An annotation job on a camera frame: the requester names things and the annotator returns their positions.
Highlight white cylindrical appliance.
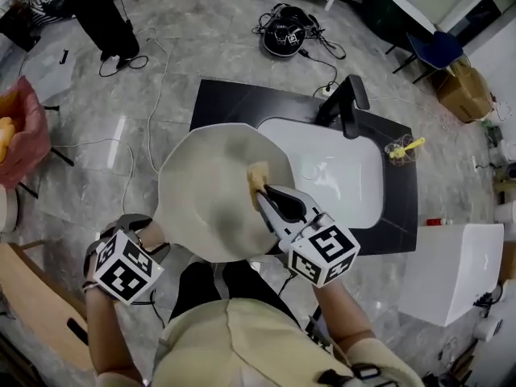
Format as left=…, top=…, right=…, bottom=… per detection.
left=473, top=316, right=503, bottom=343

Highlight black waist device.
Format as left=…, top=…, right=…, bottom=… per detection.
left=304, top=306, right=335, bottom=350

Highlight blue chair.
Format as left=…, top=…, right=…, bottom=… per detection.
left=393, top=30, right=464, bottom=84

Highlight yellow plush toy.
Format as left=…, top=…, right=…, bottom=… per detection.
left=0, top=117, right=21, bottom=163

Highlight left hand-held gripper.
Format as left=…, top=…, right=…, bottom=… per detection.
left=83, top=214, right=171, bottom=306

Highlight person's left forearm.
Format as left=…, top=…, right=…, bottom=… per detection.
left=84, top=284, right=144, bottom=385

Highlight person's black trousers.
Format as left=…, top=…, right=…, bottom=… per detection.
left=169, top=260, right=302, bottom=330

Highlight white floor cable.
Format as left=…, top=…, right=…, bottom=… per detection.
left=52, top=138, right=135, bottom=217
left=135, top=28, right=170, bottom=173

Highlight yellow sponge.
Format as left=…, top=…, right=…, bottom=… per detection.
left=246, top=161, right=271, bottom=211

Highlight pink chair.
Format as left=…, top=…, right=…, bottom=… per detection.
left=0, top=75, right=76, bottom=199

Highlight black power cable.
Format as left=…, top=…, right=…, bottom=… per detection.
left=298, top=48, right=347, bottom=96

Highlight clear glass holder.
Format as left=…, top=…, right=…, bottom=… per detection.
left=384, top=134, right=417, bottom=167

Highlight black white striped cushion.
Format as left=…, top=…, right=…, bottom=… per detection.
left=30, top=0, right=76, bottom=23

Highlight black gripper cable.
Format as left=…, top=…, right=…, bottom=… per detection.
left=277, top=272, right=298, bottom=298

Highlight white sink basin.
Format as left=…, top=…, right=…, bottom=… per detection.
left=256, top=118, right=384, bottom=230

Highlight small black faucet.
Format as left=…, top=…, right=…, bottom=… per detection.
left=473, top=292, right=503, bottom=318

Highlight white block cabinet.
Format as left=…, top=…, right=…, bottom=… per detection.
left=397, top=223, right=506, bottom=328

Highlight person's cream shirt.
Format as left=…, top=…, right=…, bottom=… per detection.
left=151, top=298, right=424, bottom=387

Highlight dark sink cabinet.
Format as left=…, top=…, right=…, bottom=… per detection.
left=189, top=78, right=418, bottom=256

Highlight person's right forearm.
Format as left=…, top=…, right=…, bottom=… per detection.
left=312, top=274, right=378, bottom=356

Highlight black harness strap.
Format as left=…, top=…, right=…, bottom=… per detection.
left=316, top=363, right=400, bottom=387

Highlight black oval case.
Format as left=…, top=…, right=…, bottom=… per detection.
left=261, top=5, right=319, bottom=59

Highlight dark green bathtub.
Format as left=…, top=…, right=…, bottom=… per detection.
left=360, top=0, right=439, bottom=54

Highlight cream frying pan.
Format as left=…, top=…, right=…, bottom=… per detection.
left=136, top=122, right=298, bottom=264

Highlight large cardboard box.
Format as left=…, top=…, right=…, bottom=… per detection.
left=434, top=60, right=495, bottom=123

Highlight white round bin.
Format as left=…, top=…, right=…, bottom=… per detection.
left=493, top=202, right=516, bottom=225

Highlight light wooden chair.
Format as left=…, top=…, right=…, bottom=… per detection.
left=0, top=242, right=100, bottom=372

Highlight small cardboard box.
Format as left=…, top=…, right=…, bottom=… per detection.
left=499, top=242, right=516, bottom=281

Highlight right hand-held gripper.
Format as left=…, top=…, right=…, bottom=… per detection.
left=256, top=184, right=361, bottom=289

